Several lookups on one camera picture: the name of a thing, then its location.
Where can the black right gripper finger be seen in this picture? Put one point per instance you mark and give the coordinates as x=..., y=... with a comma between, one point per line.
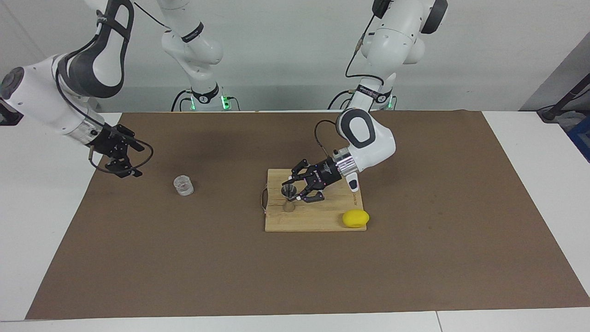
x=122, y=165
x=131, y=140

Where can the black stand pole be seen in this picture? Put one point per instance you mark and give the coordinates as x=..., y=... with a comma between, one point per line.
x=560, y=103

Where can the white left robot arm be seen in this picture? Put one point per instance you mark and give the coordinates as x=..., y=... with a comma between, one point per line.
x=378, y=143

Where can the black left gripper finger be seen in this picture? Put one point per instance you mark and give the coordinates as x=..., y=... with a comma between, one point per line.
x=312, y=196
x=300, y=169

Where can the wooden cutting board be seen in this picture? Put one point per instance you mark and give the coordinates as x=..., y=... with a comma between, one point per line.
x=322, y=216

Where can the black clamp mount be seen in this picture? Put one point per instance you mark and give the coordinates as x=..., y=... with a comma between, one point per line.
x=9, y=121

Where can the yellow lemon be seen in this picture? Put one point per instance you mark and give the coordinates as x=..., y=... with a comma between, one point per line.
x=355, y=218

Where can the small clear glass cup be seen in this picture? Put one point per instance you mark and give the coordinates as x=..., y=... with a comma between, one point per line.
x=183, y=185

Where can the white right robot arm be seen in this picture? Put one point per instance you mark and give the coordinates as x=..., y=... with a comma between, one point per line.
x=41, y=97

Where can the brown table mat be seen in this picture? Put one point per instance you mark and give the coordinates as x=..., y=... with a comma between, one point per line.
x=184, y=258

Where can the blue crate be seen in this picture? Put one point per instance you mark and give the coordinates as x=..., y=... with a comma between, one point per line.
x=581, y=136

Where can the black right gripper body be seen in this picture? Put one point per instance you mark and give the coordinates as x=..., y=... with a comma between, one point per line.
x=113, y=143

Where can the steel double jigger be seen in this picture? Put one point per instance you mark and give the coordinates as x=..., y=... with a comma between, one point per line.
x=289, y=206

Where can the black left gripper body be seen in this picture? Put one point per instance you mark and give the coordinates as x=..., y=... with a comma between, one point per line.
x=323, y=174

